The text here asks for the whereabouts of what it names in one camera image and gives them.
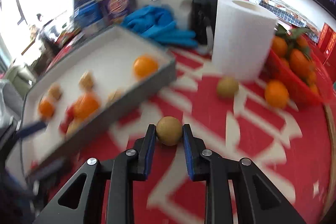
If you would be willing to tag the red round table mat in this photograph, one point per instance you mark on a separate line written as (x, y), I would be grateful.
(291, 146)

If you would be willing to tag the blue rubber gloves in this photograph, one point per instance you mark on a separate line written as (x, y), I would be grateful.
(158, 25)

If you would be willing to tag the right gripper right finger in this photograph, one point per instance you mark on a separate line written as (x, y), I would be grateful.
(235, 188)

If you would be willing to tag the blue drink can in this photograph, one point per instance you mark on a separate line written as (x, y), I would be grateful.
(86, 12)

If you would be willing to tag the black handheld device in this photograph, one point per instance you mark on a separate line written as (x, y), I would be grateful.
(203, 20)

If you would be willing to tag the red cherry tomato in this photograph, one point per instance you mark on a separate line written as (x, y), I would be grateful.
(69, 117)

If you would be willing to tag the large mandarin orange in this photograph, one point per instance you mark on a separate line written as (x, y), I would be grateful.
(86, 105)

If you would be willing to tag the green brown round fruit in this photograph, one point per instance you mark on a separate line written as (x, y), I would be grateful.
(227, 87)

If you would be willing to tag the brown round longan fruit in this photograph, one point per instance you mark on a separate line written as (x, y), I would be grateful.
(169, 130)

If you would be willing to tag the white paper towel roll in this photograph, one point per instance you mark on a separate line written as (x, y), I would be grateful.
(242, 39)

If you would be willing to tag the red plastic fruit basket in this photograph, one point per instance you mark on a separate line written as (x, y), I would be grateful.
(291, 62)

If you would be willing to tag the grey white tray box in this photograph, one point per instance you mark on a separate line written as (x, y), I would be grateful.
(109, 56)

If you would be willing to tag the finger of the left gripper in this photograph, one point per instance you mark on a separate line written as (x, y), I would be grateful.
(29, 130)

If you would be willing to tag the red gift box stack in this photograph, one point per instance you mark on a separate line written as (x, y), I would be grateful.
(327, 47)

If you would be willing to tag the purple milk tea cup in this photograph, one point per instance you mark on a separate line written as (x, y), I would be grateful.
(114, 11)

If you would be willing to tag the dried husk fruit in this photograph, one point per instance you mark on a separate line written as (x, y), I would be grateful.
(55, 91)
(87, 82)
(115, 95)

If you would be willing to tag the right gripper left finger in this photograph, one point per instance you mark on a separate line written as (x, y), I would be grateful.
(103, 190)

